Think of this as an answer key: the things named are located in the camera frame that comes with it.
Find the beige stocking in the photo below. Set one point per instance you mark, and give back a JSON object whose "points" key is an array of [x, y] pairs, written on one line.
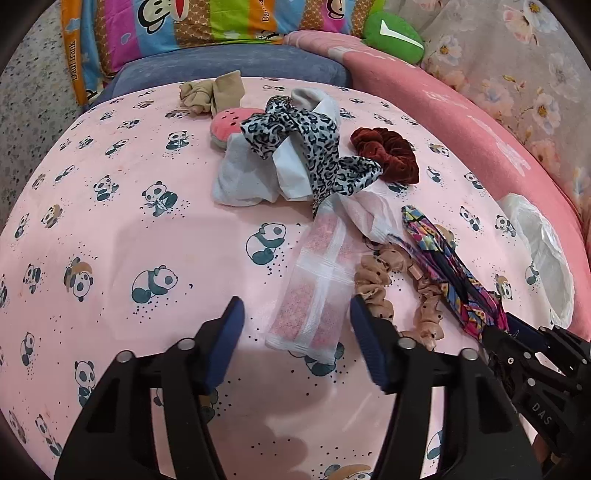
{"points": [[203, 94]]}

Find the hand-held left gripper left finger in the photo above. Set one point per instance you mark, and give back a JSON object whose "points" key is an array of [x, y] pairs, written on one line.
{"points": [[226, 341]]}

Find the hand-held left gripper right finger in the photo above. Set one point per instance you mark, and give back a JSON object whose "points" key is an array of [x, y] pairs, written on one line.
{"points": [[367, 341]]}

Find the white tissue cloth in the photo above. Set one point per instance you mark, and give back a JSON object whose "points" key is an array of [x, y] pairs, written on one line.
{"points": [[369, 212]]}

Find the leopard print scarf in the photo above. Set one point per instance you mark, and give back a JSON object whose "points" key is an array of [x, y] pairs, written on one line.
{"points": [[318, 147]]}

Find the striped monkey print pillow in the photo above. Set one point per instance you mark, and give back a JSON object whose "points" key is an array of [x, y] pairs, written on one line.
{"points": [[184, 23]]}

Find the white lined trash bin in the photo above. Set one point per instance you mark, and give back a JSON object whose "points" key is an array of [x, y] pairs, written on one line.
{"points": [[545, 249]]}

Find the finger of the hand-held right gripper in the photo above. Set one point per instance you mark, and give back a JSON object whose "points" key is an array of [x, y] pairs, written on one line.
{"points": [[565, 344], [501, 344]]}

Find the grey floral cloth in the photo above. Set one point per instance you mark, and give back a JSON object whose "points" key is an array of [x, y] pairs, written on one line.
{"points": [[508, 46]]}

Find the green cushion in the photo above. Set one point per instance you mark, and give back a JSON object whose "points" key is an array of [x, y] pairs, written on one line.
{"points": [[383, 39]]}

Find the pink panda print sheet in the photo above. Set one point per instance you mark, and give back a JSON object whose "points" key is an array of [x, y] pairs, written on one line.
{"points": [[138, 207]]}

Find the maroon velvet scrunchie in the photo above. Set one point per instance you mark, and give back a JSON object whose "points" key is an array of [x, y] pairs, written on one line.
{"points": [[392, 152]]}

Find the blue cushion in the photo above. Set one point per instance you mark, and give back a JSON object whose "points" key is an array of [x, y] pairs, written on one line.
{"points": [[231, 60]]}

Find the pink white gauze pad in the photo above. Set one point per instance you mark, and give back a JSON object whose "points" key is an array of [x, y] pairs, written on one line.
{"points": [[309, 295]]}

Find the watermelon plush toy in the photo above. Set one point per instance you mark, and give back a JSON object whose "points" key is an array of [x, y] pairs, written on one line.
{"points": [[228, 127]]}

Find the colourful patterned headband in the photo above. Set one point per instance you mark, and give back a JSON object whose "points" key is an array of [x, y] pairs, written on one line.
{"points": [[461, 286]]}

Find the beige dotted scrunchie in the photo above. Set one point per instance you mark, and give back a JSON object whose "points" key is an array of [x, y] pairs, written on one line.
{"points": [[378, 272]]}

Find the pink blanket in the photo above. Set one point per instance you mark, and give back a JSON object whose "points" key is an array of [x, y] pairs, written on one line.
{"points": [[461, 92]]}

